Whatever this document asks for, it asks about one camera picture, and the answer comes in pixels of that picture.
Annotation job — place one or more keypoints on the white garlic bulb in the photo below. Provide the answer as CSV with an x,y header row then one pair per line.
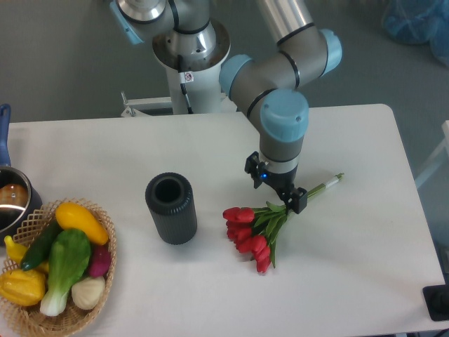
x,y
87,292

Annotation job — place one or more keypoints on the green bok choy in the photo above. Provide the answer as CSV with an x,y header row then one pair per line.
x,y
68,260

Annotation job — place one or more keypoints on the black device at table edge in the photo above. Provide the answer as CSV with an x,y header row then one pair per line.
x,y
436,299

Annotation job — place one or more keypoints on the dark green cucumber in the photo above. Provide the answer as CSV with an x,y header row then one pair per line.
x,y
39,250

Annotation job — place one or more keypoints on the blue handled saucepan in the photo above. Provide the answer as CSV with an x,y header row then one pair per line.
x,y
18,197

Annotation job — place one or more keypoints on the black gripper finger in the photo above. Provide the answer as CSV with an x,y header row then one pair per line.
x,y
256,169
295,199

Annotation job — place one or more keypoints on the magenta radish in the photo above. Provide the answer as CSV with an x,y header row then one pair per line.
x,y
100,261

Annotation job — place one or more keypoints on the red tulip bouquet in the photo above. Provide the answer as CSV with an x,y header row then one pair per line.
x,y
254,232

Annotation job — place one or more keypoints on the yellow crookneck squash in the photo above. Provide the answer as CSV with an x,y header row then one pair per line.
x,y
17,251

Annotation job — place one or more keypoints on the blue plastic bag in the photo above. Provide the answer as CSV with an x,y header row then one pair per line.
x,y
417,23

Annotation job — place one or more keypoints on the yellow ridged pumpkin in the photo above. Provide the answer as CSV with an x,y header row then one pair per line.
x,y
25,288

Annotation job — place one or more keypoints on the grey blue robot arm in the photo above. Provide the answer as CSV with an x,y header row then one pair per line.
x,y
267,92

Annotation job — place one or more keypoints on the dark grey ribbed vase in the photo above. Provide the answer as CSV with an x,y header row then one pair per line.
x,y
170,200

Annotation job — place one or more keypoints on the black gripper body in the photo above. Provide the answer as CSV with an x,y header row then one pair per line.
x,y
279,177

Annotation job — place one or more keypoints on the white frame at right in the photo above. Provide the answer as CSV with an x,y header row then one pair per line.
x,y
435,160

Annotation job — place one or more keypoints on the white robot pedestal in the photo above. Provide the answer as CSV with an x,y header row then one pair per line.
x,y
192,63

